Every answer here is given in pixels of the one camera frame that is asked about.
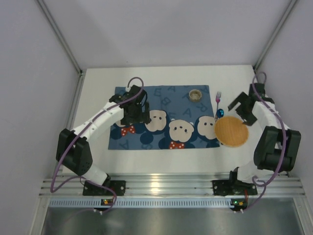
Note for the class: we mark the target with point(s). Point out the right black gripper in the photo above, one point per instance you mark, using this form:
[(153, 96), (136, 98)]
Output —
[(241, 107)]

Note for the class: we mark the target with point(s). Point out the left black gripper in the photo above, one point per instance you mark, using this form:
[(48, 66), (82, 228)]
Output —
[(138, 118)]

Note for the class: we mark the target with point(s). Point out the blue bear placemat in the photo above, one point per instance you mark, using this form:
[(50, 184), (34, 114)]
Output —
[(176, 122)]

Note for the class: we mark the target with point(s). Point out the small beige cup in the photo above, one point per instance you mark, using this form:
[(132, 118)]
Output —
[(195, 95)]

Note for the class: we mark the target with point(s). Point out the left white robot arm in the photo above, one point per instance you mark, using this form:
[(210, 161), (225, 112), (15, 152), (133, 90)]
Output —
[(74, 152)]

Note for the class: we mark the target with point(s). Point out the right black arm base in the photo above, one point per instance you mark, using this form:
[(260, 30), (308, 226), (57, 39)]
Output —
[(226, 188)]

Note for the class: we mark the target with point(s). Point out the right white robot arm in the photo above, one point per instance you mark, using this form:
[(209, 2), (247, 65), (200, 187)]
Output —
[(277, 147)]

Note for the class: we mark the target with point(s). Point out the iridescent purple fork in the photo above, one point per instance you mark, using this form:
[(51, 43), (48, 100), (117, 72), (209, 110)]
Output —
[(217, 99)]

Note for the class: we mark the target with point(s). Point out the iridescent blue spoon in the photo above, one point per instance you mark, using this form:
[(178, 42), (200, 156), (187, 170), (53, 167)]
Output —
[(220, 113)]

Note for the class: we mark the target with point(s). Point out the round woven wicker plate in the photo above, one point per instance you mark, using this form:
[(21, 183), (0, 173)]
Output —
[(231, 132)]

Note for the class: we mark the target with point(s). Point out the left aluminium frame post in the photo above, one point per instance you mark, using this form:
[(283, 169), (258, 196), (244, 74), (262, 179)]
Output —
[(59, 35)]

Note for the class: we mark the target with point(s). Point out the aluminium frame post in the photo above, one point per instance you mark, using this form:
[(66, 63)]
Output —
[(59, 35), (275, 33)]

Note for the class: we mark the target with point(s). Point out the aluminium mounting rail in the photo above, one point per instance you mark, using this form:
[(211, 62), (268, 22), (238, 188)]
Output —
[(166, 185)]

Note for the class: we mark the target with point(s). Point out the right aluminium frame post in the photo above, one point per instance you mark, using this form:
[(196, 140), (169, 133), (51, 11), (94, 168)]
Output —
[(275, 33)]

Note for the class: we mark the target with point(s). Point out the slotted grey cable duct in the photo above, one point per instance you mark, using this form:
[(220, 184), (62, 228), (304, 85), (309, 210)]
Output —
[(147, 203)]

